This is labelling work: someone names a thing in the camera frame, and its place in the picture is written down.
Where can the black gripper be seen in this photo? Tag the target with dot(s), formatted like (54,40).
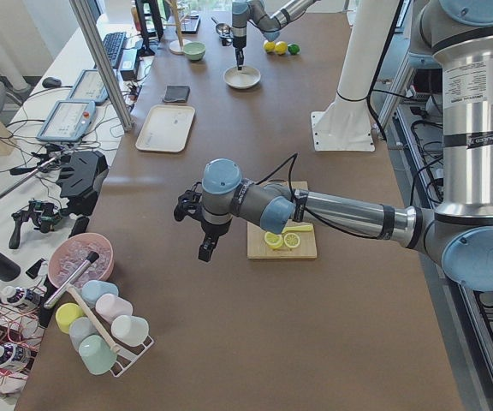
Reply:
(212,229)
(239,43)

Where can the cream round plate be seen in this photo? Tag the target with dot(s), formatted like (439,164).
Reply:
(242,79)

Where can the cream rabbit tray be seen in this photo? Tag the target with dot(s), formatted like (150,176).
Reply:
(166,128)

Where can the yellow lemon far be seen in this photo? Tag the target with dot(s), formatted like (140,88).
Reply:
(269,46)

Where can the metal scoop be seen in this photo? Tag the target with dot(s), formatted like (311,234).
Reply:
(223,30)

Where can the yellow lemon near lime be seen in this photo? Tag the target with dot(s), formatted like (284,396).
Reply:
(281,48)

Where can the light green bowl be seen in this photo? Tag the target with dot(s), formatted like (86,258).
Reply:
(194,51)

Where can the wooden mug tree stand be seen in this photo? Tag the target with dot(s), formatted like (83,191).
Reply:
(176,46)

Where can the upper lemon slice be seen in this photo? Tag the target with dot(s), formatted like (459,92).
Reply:
(273,241)

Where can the lemon slice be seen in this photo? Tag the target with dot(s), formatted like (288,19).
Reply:
(291,240)
(273,241)

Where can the grey folded cloth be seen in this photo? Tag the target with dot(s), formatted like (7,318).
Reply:
(176,94)

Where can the lower lemon slice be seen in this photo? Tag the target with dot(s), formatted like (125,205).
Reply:
(291,240)

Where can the yellow plastic knife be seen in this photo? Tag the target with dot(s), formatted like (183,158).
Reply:
(302,228)

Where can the white cup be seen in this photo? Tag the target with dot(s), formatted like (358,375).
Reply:
(129,329)

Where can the light pink cup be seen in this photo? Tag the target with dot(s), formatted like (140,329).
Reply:
(109,307)

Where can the black muddler in bowl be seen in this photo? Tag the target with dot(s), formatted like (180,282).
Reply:
(83,267)

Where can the light blue cup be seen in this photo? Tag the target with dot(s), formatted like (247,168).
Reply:
(94,289)

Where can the black keyboard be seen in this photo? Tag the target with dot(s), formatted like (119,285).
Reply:
(113,44)

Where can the pink bowl with ice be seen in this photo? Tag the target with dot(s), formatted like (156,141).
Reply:
(73,252)

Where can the grey cup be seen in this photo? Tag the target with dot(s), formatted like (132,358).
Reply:
(79,330)

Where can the mint green cup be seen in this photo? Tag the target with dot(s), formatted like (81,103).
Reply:
(97,355)

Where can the teach pendant far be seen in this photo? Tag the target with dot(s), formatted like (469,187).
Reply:
(89,86)

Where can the teach pendant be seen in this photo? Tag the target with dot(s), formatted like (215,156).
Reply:
(89,86)
(68,121)

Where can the yellow cup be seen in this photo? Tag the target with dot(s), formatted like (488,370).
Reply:
(66,314)

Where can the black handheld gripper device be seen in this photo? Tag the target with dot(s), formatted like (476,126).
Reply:
(45,216)

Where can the teach pendant near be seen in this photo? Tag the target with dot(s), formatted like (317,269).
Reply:
(68,121)

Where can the computer mouse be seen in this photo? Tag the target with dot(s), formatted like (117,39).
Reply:
(51,82)

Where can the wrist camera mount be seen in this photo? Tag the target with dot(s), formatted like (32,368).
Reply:
(189,204)

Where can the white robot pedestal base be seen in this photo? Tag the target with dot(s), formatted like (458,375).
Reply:
(345,126)

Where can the white wire cup rack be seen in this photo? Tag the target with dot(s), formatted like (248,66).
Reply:
(126,357)

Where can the aluminium frame post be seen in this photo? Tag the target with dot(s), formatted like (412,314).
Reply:
(95,45)

